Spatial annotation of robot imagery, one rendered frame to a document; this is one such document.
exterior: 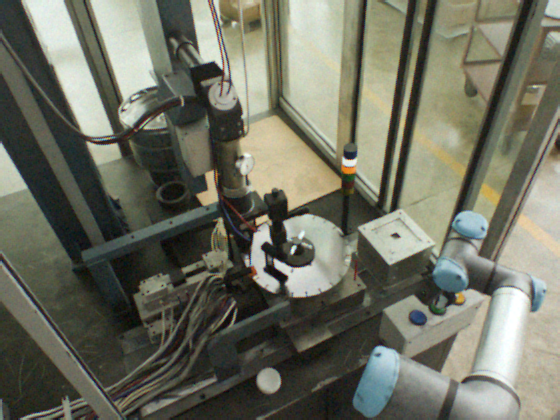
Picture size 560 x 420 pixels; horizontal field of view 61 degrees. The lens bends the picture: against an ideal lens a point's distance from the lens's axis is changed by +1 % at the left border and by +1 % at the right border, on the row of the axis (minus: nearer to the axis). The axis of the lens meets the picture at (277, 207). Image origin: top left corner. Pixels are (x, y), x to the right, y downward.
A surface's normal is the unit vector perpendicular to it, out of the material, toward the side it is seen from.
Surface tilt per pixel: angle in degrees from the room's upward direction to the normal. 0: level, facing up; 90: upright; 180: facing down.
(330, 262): 0
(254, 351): 0
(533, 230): 0
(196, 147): 90
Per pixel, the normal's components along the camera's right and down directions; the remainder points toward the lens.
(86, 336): -0.05, -0.69
